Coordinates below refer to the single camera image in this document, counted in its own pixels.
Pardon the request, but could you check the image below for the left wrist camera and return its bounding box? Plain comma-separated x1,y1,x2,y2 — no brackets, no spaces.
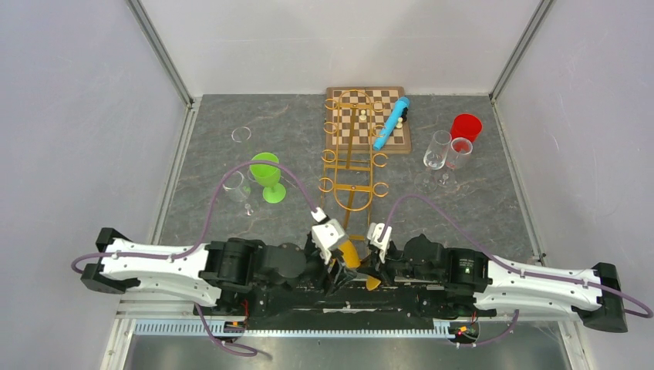
311,219,349,265

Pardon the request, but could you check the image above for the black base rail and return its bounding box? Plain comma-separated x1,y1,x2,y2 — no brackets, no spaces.
193,281,497,331

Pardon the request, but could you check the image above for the blue cylinder tube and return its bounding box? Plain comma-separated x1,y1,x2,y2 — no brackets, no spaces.
373,96,410,151

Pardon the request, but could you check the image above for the gold wire glass rack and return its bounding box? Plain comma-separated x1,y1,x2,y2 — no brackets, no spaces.
319,88,388,256

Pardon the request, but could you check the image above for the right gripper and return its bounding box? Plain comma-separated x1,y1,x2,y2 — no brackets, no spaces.
357,240,442,286

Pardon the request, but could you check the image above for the clear wine glass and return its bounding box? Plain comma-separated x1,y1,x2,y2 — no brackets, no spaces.
437,137,474,187
231,126,252,143
414,130,452,193
222,171,254,216

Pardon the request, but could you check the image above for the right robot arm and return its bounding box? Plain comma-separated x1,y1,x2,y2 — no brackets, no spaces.
365,234,628,333

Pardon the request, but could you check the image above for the red plastic wine glass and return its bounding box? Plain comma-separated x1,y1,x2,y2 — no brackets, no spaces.
450,113,484,143

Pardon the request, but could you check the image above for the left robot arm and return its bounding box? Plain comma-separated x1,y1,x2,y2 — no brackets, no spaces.
72,227,359,315

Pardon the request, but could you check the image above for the green plastic wine glass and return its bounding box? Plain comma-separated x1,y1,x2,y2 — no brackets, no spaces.
249,164,286,204

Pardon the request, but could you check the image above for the wooden chessboard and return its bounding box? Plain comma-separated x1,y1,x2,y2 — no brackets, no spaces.
325,86,413,155

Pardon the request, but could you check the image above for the orange plastic wine glass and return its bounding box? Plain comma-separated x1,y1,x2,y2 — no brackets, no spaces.
339,240,381,291

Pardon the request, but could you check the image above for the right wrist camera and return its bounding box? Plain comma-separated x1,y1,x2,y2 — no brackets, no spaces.
366,223,393,260

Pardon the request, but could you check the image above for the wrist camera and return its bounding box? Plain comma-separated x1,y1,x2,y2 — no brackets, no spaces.
311,219,349,265
366,223,393,260

